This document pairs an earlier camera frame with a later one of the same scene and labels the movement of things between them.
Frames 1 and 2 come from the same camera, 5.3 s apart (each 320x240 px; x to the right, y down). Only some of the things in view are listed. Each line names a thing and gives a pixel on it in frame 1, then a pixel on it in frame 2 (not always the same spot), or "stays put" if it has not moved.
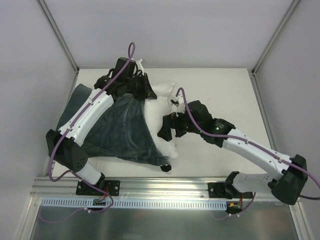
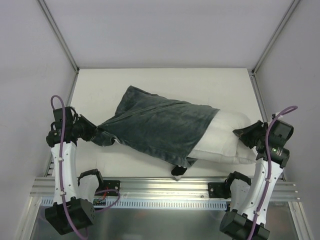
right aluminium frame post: [289, 12] stays put
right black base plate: [217, 190] stays put
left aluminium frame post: [54, 27] stays put
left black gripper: [144, 86] → [83, 127]
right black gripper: [173, 124] → [253, 136]
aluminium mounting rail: [130, 187] stays put
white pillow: [154, 109] → [220, 143]
